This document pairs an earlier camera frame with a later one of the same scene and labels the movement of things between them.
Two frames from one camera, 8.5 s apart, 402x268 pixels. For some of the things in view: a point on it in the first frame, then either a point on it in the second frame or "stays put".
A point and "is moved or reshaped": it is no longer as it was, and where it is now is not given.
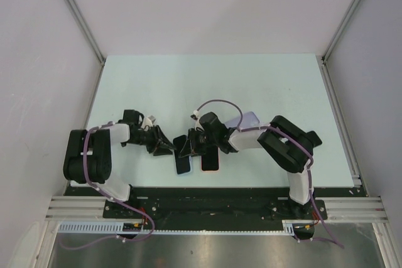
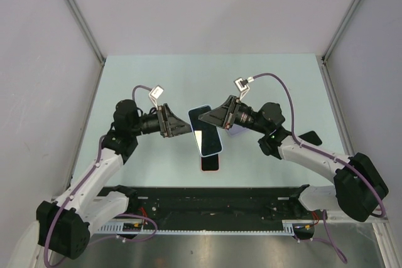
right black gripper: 192,142 → 223,115
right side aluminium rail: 340,121 stays put
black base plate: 215,204 stays put
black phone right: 314,138 stays put
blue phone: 183,165 is moved or reshaped
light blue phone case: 191,167 is moved or reshaped
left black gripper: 157,134 → 171,125
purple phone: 210,160 stays put
